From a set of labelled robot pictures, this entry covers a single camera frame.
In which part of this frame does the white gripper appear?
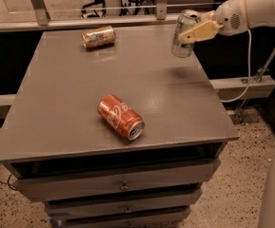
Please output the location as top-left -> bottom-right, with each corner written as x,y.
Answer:
178,0 -> 248,44

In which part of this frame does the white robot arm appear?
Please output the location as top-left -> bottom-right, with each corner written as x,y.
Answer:
178,0 -> 275,44

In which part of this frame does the grey drawer cabinet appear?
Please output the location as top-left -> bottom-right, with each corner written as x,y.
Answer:
0,26 -> 238,228

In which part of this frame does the bottom grey drawer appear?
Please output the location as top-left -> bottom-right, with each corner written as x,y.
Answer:
60,206 -> 190,228

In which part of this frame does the red coke can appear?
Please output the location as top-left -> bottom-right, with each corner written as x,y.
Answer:
97,94 -> 145,141

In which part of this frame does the black office chair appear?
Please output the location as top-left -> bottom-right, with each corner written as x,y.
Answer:
81,0 -> 106,18

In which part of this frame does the white cable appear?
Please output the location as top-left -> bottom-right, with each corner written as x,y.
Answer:
220,0 -> 253,104

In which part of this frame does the black floor cable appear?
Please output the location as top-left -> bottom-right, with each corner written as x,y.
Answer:
0,174 -> 17,192

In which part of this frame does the top grey drawer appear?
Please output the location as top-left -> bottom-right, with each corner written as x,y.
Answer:
14,158 -> 221,201

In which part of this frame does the silver green 7up can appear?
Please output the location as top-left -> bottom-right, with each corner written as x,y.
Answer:
171,9 -> 201,58

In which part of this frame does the gold brown soda can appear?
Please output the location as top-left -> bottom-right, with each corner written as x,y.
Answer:
82,26 -> 116,49

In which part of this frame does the middle grey drawer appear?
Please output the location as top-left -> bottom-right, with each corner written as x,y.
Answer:
45,186 -> 202,220

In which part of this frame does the grey drawer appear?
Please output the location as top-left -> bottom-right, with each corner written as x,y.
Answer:
60,206 -> 190,228
45,186 -> 202,220
14,158 -> 221,201

